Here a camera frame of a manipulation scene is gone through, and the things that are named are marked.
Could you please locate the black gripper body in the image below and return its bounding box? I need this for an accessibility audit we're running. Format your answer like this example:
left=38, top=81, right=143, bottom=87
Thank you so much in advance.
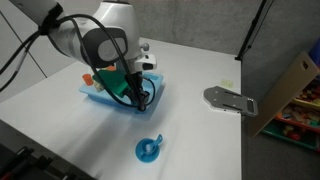
left=125, top=72, right=144, bottom=96

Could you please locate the light blue toy sink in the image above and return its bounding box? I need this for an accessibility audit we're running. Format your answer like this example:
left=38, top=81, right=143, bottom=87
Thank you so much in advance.
left=78, top=68, right=165, bottom=116

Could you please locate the grey toy faucet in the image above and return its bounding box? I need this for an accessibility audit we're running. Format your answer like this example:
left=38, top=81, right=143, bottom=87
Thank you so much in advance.
left=139, top=42, right=151, bottom=53

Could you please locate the blue toy ladle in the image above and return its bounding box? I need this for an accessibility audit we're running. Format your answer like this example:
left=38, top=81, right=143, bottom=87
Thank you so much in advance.
left=141, top=134, right=164, bottom=156

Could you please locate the blue toy plate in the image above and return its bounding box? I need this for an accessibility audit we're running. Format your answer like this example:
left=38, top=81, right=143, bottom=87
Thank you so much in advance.
left=134, top=138, right=161, bottom=164

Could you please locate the yellow sticker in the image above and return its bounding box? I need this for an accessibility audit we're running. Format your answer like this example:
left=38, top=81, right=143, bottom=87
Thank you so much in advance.
left=220, top=79, right=234, bottom=88

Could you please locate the black vertical pole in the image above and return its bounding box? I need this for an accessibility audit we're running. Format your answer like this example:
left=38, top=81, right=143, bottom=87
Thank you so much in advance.
left=234, top=0, right=268, bottom=62

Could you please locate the wooden toy storage shelf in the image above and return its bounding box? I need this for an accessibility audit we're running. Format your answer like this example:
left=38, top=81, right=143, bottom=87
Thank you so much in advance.
left=246, top=36, right=320, bottom=153

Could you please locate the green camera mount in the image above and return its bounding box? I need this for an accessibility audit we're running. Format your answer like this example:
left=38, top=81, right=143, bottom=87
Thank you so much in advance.
left=92, top=69, right=134, bottom=99

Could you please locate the orange cup without handle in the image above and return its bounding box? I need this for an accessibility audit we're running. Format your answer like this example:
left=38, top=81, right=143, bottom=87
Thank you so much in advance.
left=82, top=73, right=94, bottom=86

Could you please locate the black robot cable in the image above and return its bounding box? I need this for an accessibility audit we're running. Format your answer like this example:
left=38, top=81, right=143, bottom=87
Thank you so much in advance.
left=0, top=13, right=157, bottom=113

